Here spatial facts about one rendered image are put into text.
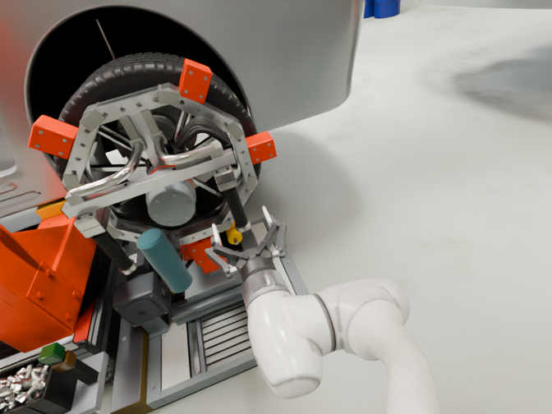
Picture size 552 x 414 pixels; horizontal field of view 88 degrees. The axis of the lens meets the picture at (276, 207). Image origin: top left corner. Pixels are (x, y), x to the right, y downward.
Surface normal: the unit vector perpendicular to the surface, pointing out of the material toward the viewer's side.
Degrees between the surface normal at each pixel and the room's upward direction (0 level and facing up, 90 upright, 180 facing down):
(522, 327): 0
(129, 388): 0
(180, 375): 0
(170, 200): 90
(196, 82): 90
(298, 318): 17
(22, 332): 90
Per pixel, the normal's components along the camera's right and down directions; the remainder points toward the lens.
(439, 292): -0.18, -0.75
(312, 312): 0.07, -0.77
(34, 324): 0.31, 0.58
